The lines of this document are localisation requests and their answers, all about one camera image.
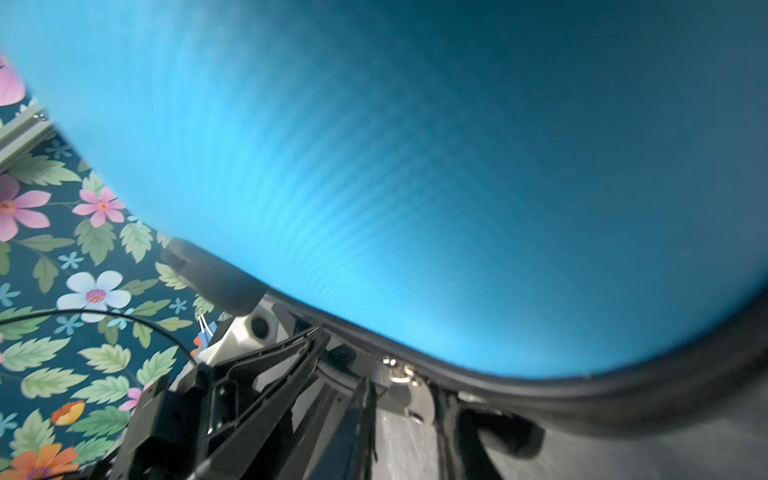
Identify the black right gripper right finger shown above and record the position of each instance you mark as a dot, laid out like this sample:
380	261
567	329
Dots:
461	454

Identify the blue hard-shell suitcase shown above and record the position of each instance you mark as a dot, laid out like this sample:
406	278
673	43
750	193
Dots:
558	206

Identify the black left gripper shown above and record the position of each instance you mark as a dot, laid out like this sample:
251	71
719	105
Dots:
230	423

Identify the aluminium cage frame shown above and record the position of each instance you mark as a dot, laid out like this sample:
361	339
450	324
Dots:
23	133

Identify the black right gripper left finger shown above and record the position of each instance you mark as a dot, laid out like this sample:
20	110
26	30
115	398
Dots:
350	452

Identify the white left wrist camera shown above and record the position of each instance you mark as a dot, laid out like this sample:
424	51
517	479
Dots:
240	335

